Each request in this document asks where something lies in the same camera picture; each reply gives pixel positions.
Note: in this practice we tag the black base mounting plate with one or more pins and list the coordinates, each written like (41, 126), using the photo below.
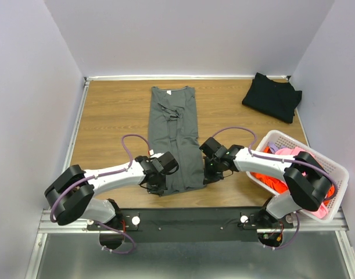
(196, 224)

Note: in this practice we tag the grey t shirt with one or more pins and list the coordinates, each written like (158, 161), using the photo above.
(173, 127)

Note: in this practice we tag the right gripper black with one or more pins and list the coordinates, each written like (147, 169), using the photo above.
(209, 177)

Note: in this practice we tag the purple garment in basket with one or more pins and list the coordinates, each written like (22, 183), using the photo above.
(272, 147)

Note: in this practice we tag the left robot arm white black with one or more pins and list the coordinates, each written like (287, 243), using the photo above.
(72, 195)

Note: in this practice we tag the folded black t shirt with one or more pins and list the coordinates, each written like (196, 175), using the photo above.
(275, 99)

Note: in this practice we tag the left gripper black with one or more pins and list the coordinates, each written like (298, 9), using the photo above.
(158, 190)

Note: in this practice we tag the orange t shirt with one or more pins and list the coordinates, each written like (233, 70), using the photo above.
(271, 182)

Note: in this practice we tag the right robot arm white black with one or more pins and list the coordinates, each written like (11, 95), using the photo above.
(308, 183)

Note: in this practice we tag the pink t shirt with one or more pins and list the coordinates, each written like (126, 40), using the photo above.
(281, 187)

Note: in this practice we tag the white plastic laundry basket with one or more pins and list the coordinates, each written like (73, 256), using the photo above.
(337, 174)

